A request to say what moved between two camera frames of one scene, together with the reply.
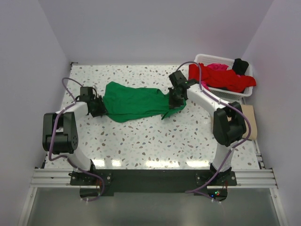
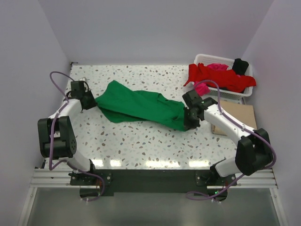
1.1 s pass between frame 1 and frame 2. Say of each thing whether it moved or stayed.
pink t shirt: stayed
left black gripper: moved
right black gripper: moved
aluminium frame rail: stayed
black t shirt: stayed
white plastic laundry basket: stayed
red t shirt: stayed
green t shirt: moved
